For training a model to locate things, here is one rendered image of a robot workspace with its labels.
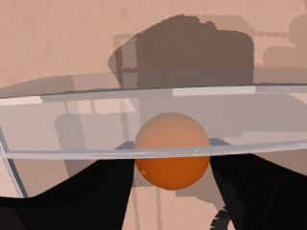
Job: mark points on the orange ball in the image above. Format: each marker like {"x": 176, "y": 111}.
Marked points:
{"x": 173, "y": 173}

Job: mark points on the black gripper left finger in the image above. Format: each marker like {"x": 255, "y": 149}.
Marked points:
{"x": 95, "y": 198}

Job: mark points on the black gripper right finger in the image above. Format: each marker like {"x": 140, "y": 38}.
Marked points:
{"x": 260, "y": 195}

